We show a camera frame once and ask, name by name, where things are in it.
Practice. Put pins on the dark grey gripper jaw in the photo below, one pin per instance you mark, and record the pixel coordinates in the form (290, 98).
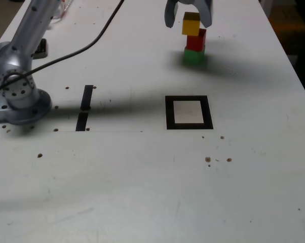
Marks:
(169, 15)

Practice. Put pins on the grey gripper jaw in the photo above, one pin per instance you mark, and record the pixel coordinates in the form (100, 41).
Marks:
(205, 11)

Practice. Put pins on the yellow cube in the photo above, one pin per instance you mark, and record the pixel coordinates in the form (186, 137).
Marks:
(190, 26)

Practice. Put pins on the red cube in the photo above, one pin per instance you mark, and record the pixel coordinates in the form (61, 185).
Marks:
(195, 43)

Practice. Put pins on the green cube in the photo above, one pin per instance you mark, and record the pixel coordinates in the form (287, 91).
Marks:
(193, 57)

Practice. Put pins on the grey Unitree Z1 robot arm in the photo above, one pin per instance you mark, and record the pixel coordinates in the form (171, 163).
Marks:
(18, 58)

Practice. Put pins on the black tape square outline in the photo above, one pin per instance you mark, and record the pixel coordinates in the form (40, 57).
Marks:
(169, 114)

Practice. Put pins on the clear plastic bottle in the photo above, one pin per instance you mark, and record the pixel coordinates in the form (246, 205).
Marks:
(66, 7)

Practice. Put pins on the black tape strip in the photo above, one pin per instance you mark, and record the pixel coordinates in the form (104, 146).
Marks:
(88, 96)

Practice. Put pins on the black flat device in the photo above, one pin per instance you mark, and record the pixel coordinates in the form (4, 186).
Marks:
(42, 48)

